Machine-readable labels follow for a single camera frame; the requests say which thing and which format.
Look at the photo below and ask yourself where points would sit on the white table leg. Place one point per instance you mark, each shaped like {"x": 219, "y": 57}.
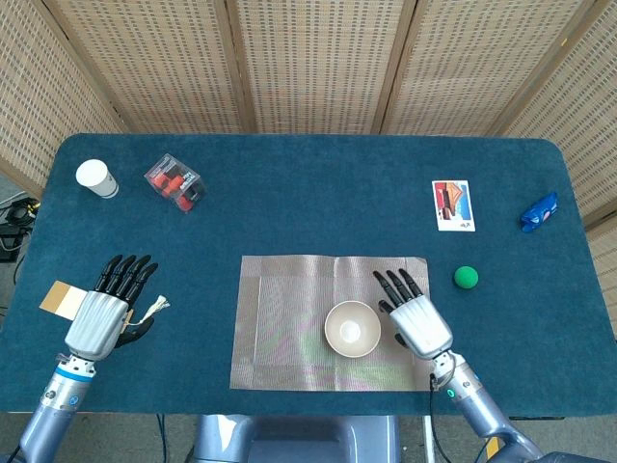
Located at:
{"x": 427, "y": 439}

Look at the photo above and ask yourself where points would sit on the white paper cup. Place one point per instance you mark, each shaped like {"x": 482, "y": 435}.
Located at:
{"x": 96, "y": 178}

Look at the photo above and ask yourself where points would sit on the colourful postcard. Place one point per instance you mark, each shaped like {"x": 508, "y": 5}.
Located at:
{"x": 453, "y": 206}

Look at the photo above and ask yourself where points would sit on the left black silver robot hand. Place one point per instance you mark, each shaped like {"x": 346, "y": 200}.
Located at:
{"x": 99, "y": 320}

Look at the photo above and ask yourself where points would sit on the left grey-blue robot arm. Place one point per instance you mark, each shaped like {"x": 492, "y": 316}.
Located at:
{"x": 53, "y": 410}

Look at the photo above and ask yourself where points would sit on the tan bookmark with white tassel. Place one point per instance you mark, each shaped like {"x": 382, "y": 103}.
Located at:
{"x": 62, "y": 299}

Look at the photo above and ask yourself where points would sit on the green foam ball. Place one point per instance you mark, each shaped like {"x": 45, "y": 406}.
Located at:
{"x": 466, "y": 277}

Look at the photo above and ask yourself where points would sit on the clear box of red-black parts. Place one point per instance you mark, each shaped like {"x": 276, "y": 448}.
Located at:
{"x": 176, "y": 185}

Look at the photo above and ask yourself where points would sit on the brown woven placemat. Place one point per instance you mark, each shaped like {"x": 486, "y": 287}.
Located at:
{"x": 289, "y": 328}

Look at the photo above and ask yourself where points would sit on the blue carpet table cover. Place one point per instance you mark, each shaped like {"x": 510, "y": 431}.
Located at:
{"x": 289, "y": 193}

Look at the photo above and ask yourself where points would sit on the white bowl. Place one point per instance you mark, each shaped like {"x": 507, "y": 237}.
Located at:
{"x": 353, "y": 329}

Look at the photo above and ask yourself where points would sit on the blue snack packet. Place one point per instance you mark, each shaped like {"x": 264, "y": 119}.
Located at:
{"x": 539, "y": 213}

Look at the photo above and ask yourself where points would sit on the grey-blue robot torso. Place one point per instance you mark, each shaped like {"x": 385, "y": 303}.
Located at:
{"x": 299, "y": 441}

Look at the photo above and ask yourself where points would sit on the woven wooden folding screen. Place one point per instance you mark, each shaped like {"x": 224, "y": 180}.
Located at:
{"x": 313, "y": 62}

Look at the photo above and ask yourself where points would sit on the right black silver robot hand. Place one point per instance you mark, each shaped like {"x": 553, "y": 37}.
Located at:
{"x": 419, "y": 323}

